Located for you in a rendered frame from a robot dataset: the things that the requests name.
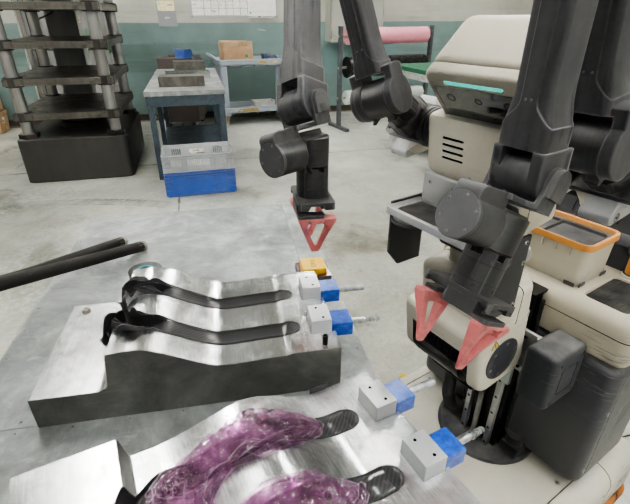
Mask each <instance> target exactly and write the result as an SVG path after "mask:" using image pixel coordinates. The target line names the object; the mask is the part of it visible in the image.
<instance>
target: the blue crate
mask: <svg viewBox="0 0 630 504"><path fill-rule="evenodd" d="M163 176H164V181H165V187H166V194H167V197H169V198H172V197H183V196H193V195H204V194H214V193H225V192H235V191H237V186H236V176H235V168H227V169H215V170H203V171H191V172H178V173H166V174H164V173H163Z"/></svg>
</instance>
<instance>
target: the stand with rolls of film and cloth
mask: <svg viewBox="0 0 630 504"><path fill-rule="evenodd" d="M343 28H344V26H338V63H337V109H336V123H333V122H329V123H328V125H329V126H332V127H334V128H336V129H339V130H341V131H344V132H349V129H348V128H346V127H343V126H341V102H342V100H343V103H344V104H345V105H348V104H350V94H351V91H352V90H348V91H344V92H343V94H342V74H343V76H344V77H345V78H350V77H351V76H353V75H354V72H353V69H354V65H353V56H351V57H345V58H344V59H343V38H344V42H345V44H346V45H350V42H349V38H348V34H347V30H346V29H345V31H344V35H343ZM434 28H435V25H430V27H427V26H419V27H379V30H380V34H381V38H382V41H383V44H392V43H425V42H427V41H428V46H427V55H426V54H424V53H423V54H399V55H388V57H389V58H390V60H391V61H394V60H398V61H400V63H427V62H431V54H432V45H433V37H434ZM411 90H412V94H415V95H417V96H419V95H420V96H421V95H427V90H428V83H426V82H424V83H423V87H422V86H421V85H413V86H411Z"/></svg>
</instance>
